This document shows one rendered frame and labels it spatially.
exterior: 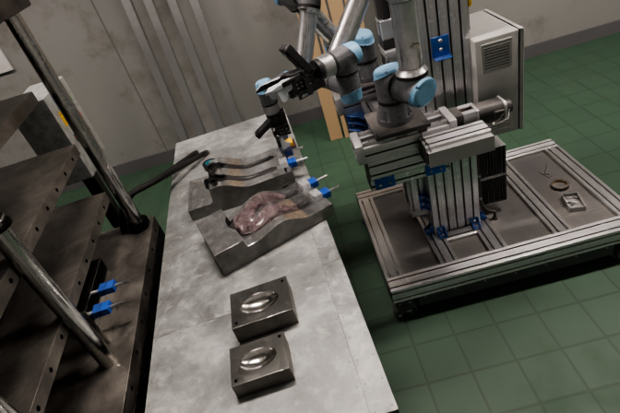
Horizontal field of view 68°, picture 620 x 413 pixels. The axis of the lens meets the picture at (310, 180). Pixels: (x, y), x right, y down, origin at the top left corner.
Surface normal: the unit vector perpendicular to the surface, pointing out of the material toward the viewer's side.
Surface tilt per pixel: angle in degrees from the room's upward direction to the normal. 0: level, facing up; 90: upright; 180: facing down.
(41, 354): 0
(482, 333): 0
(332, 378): 0
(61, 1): 90
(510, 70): 90
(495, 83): 90
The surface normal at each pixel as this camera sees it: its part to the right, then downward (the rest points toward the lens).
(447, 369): -0.25, -0.80
